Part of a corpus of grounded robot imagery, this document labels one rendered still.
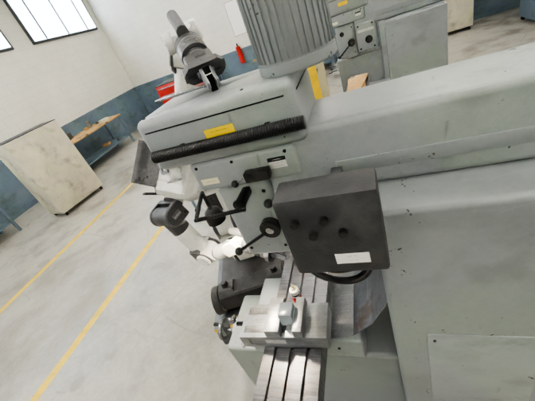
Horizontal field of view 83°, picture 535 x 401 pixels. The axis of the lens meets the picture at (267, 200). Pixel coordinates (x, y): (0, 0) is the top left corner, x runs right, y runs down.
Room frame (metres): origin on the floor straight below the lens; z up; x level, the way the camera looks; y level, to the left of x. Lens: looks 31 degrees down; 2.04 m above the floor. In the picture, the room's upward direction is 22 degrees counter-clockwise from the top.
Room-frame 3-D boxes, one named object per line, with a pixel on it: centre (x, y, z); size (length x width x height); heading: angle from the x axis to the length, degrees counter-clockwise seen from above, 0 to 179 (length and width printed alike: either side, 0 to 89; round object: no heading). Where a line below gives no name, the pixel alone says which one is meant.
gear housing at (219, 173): (0.90, -0.02, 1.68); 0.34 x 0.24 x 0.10; 64
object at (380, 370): (0.93, 0.04, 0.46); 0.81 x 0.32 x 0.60; 64
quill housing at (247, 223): (0.92, 0.02, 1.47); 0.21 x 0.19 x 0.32; 154
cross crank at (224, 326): (1.13, 0.47, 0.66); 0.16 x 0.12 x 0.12; 64
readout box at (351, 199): (0.49, -0.11, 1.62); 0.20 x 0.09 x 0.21; 64
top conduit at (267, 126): (0.77, 0.05, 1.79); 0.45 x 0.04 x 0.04; 64
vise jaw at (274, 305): (0.79, 0.14, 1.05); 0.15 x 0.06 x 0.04; 156
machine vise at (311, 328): (0.78, 0.12, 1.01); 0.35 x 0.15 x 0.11; 66
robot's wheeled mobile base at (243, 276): (1.75, 0.28, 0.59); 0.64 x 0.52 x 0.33; 173
